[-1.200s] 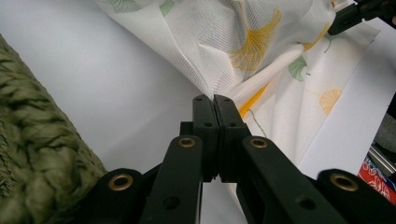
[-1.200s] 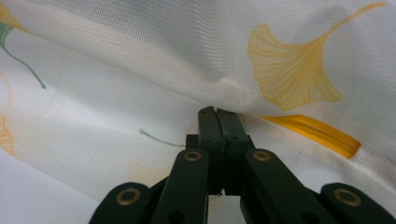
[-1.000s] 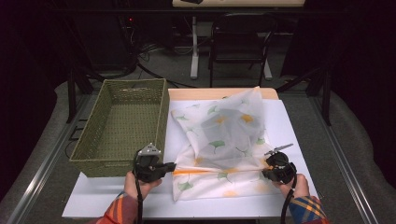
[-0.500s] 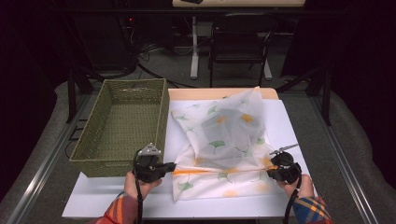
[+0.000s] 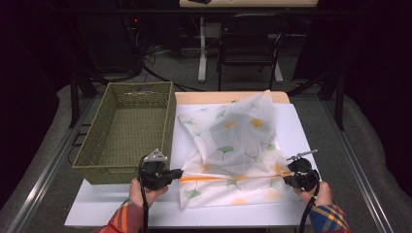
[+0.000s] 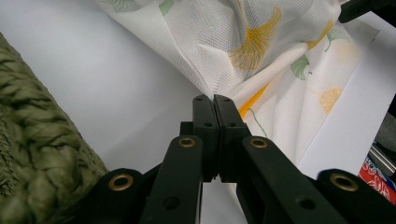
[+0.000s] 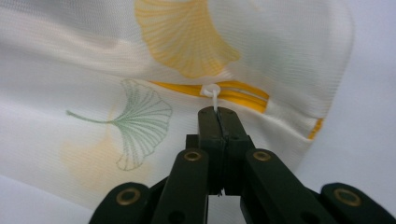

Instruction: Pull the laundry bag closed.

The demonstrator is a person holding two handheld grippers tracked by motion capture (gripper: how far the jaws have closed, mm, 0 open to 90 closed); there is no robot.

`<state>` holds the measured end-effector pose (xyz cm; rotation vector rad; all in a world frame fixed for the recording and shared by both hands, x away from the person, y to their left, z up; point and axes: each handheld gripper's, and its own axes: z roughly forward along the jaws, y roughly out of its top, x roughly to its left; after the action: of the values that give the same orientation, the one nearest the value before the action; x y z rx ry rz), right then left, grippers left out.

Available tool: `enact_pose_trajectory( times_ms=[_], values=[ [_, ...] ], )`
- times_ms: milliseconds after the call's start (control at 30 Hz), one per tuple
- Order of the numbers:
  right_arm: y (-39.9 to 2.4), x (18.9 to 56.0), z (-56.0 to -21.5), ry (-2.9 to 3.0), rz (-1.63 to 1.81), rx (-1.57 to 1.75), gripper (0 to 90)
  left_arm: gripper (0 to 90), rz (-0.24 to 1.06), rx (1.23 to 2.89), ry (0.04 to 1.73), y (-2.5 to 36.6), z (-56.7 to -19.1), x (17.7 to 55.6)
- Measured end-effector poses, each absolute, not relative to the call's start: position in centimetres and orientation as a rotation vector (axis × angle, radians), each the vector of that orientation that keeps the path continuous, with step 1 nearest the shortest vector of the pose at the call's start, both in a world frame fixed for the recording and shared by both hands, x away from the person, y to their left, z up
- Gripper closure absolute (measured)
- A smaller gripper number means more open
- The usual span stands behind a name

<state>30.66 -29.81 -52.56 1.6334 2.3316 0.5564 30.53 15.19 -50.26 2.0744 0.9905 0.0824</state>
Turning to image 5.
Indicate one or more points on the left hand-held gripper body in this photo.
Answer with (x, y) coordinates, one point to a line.
(155, 174)

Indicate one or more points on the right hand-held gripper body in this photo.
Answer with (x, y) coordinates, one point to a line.
(304, 176)

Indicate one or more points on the green woven basket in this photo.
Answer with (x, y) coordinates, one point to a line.
(129, 174)

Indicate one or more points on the white leaf-print laundry bag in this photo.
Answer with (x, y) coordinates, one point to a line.
(226, 194)

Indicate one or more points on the person's left hand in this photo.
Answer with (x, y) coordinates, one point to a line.
(154, 195)

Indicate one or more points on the person's right hand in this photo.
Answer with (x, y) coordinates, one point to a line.
(324, 195)

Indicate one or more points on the white board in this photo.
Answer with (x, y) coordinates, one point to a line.
(97, 207)

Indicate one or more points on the black metal stand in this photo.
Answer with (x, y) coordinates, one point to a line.
(339, 103)
(74, 103)

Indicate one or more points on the wooden desk with white legs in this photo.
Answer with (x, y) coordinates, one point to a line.
(202, 64)

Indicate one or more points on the black device with red light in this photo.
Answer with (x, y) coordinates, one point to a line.
(135, 21)

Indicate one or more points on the black device on desk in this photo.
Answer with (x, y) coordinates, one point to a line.
(199, 1)

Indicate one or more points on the aluminium rail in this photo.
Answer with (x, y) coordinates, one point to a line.
(356, 161)
(48, 168)

